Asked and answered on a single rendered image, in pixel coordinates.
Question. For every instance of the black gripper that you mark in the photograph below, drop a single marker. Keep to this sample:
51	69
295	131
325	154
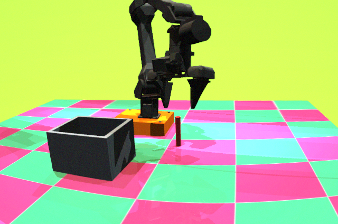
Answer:
201	76

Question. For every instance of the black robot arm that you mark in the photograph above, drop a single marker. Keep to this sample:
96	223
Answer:
192	29

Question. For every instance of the red peg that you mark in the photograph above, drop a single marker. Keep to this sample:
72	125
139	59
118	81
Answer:
178	130

